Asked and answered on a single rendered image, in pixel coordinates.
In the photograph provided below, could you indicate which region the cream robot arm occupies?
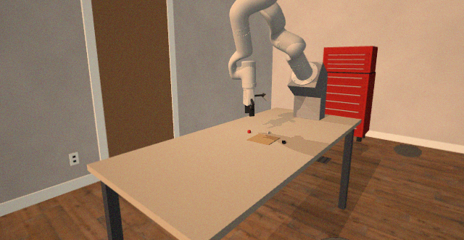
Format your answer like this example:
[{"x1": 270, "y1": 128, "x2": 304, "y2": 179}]
[{"x1": 228, "y1": 0, "x2": 318, "y2": 89}]

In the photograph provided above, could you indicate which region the tan square mat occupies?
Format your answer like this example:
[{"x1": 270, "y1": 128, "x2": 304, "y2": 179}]
[{"x1": 247, "y1": 133, "x2": 279, "y2": 145}]

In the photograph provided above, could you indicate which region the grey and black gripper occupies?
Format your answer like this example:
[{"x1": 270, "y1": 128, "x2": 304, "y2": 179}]
[{"x1": 243, "y1": 88, "x2": 255, "y2": 117}]

